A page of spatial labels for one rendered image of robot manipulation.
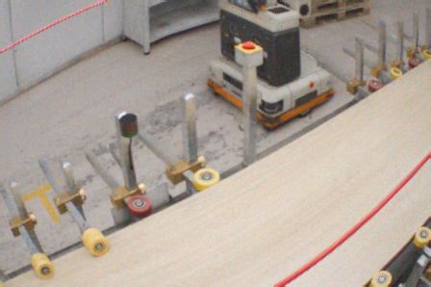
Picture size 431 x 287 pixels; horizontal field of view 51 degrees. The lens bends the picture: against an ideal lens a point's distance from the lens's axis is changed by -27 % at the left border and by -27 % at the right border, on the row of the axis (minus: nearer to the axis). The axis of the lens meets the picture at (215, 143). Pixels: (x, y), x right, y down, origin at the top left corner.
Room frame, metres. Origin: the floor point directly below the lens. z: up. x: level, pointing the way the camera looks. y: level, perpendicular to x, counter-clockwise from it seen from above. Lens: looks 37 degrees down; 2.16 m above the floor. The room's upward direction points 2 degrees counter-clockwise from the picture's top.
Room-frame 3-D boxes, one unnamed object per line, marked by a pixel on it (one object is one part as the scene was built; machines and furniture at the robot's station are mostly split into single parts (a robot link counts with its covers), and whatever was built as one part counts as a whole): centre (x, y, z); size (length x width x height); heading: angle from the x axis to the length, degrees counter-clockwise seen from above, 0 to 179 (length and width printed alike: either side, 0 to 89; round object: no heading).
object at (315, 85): (3.31, -0.40, 0.16); 0.67 x 0.64 x 0.25; 126
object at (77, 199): (1.30, 0.50, 0.95); 0.14 x 0.06 x 0.05; 127
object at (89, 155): (1.50, 0.36, 0.84); 0.43 x 0.03 x 0.04; 37
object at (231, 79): (3.10, -0.15, 0.23); 0.41 x 0.02 x 0.08; 36
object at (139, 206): (1.34, 0.25, 0.85); 0.08 x 0.08 x 0.11
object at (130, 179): (1.46, 0.29, 0.93); 0.04 x 0.04 x 0.48; 37
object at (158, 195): (1.50, 0.28, 0.75); 0.26 x 0.01 x 0.10; 127
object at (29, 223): (1.15, 0.71, 0.95); 0.14 x 0.06 x 0.05; 127
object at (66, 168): (1.31, 0.49, 0.86); 0.04 x 0.04 x 0.48; 37
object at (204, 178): (1.47, 0.03, 0.85); 0.08 x 0.08 x 0.11
